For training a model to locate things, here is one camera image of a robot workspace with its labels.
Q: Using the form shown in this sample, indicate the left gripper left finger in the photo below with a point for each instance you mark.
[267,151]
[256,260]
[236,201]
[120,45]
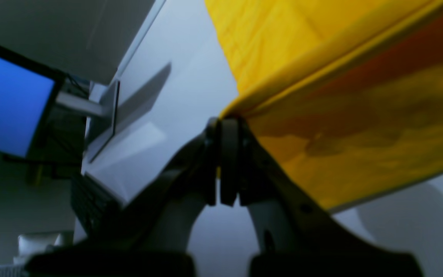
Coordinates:
[149,237]

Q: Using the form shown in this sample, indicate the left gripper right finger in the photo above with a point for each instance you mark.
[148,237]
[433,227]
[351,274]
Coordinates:
[297,237]

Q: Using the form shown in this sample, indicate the yellow T-shirt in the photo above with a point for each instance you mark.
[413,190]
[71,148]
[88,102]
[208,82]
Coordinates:
[346,95]

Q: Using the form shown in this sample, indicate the tablet screen on stand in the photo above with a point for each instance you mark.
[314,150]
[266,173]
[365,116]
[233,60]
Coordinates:
[28,91]

